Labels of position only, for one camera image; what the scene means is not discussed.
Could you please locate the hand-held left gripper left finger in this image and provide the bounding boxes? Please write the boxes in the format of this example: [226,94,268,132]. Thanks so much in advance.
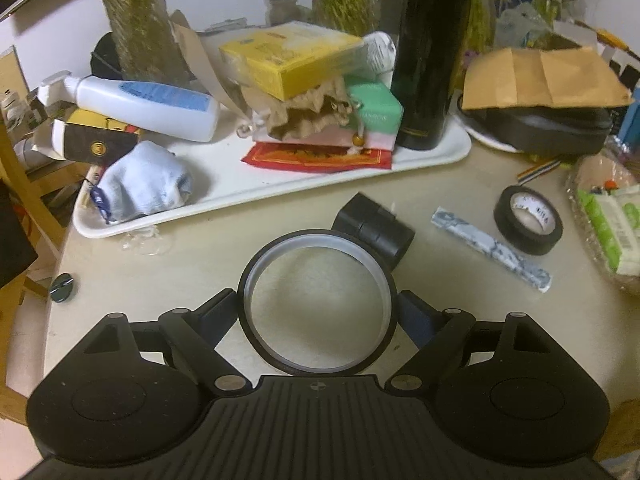
[82,287,253,398]

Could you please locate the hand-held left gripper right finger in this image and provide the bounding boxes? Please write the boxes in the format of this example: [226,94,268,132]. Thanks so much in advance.
[385,290,556,393]

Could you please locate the black short cylinder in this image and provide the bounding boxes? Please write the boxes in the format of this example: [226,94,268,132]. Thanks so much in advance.
[333,192,416,269]

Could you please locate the blue white patterned stick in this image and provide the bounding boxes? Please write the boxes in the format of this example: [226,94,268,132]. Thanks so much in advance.
[430,205,552,292]

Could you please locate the brown thin tape ring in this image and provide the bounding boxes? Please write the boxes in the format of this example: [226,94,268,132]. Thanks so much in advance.
[237,228,401,376]

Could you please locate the black electrical tape roll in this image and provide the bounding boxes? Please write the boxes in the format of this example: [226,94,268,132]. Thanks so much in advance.
[493,184,565,256]

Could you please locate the white plastic tray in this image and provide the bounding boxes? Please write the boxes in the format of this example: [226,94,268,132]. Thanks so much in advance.
[72,110,474,240]

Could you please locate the light blue sock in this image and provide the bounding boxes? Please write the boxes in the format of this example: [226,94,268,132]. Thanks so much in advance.
[89,140,195,225]

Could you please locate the small round knob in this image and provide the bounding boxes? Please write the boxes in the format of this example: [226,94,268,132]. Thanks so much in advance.
[51,272,76,304]

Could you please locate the red packet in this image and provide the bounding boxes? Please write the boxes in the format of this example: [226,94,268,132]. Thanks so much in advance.
[240,141,394,172]

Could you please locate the white plate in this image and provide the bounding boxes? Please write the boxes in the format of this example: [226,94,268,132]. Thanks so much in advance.
[457,95,527,154]

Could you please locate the wicker basket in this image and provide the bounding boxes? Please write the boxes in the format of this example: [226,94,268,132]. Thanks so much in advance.
[564,152,640,296]

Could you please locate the bundle of coloured sticks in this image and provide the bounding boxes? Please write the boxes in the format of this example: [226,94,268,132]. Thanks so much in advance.
[517,157,561,181]

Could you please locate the black and yellow box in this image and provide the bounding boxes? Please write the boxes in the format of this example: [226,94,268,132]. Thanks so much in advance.
[52,108,144,164]

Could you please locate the crumpled brown paper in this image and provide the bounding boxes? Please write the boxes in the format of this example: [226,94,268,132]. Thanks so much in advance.
[242,77,361,141]

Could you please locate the green sponge block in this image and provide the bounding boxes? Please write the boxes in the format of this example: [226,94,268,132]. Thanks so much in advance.
[344,79,405,136]

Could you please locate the black cloth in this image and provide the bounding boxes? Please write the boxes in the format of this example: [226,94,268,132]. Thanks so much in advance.
[0,180,39,289]

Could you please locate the large green white tissue pack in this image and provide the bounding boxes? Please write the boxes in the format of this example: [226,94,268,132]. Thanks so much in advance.
[574,187,640,276]

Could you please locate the white lotion bottle blue label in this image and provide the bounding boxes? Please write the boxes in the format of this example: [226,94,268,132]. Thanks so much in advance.
[38,70,221,144]

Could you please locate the wooden chair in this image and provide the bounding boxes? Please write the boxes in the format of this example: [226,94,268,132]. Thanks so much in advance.
[0,45,72,411]

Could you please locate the black zip case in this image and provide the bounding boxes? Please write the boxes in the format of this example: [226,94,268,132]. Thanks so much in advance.
[469,104,615,155]

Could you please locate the brown paper bag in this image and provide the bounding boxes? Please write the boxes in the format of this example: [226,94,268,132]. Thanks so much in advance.
[169,9,251,126]

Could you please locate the black thermos flask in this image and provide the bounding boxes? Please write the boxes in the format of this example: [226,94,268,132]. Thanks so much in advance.
[390,0,475,151]

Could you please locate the yellow cardboard box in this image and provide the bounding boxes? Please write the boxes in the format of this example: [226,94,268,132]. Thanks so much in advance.
[218,20,369,102]

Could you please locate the white printed tube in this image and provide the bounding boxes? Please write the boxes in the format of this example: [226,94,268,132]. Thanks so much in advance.
[362,30,399,74]

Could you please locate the brown paper envelope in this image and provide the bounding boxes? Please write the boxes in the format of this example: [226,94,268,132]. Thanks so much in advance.
[460,47,634,111]

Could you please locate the black round object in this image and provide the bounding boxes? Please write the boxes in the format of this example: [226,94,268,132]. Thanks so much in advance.
[89,32,121,76]

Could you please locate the small dark glass jar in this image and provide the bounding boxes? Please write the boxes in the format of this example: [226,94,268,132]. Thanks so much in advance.
[267,0,304,26]

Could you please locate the rope tied vase with stems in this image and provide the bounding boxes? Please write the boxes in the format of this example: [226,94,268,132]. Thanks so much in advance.
[467,0,526,57]

